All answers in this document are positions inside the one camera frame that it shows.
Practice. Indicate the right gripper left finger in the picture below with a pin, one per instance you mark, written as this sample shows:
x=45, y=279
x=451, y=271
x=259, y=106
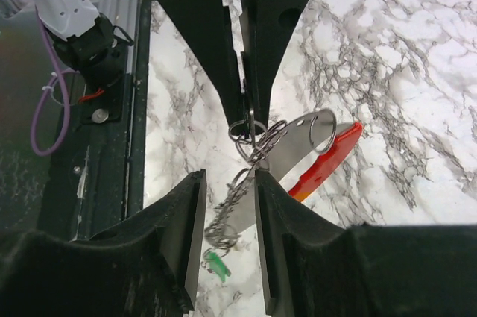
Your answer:
x=147, y=265

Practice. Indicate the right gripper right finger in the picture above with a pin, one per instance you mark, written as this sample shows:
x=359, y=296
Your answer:
x=311, y=267

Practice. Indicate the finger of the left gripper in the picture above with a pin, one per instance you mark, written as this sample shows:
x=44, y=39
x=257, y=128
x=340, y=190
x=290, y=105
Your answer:
x=206, y=27
x=266, y=27

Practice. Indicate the green key tag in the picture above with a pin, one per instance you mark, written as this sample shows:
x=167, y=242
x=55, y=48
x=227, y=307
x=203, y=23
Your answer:
x=214, y=264

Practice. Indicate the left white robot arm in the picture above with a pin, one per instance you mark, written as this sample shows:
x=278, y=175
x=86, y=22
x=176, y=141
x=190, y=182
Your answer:
x=83, y=39

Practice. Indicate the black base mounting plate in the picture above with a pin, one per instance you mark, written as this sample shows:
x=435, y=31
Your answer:
x=95, y=179

